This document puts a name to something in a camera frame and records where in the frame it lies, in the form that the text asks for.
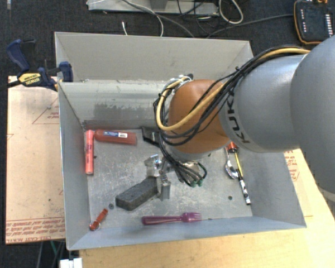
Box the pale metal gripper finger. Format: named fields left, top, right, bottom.
left=157, top=177, right=173, bottom=202
left=143, top=154, right=162, bottom=178

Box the dark grey sponge block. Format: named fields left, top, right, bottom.
left=115, top=176, right=159, bottom=212

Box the purple plastic fork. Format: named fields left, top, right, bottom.
left=141, top=212, right=203, bottom=226

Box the metal spoon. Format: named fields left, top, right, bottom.
left=224, top=146, right=240, bottom=180

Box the yellow and black pen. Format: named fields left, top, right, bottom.
left=233, top=151, right=252, bottom=206

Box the orange marker pen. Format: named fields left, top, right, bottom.
left=84, top=130, right=95, bottom=175

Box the grey metal bin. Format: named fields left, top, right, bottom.
left=54, top=31, right=308, bottom=251

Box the brown cardboard board, red print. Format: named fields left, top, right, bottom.
left=5, top=75, right=66, bottom=245

